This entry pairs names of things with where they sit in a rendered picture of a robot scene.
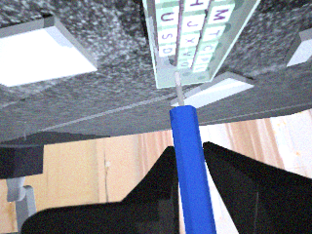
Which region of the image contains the blue stylus with grey tip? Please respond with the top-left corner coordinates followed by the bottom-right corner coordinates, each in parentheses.
top-left (170, 71), bottom-right (216, 234)

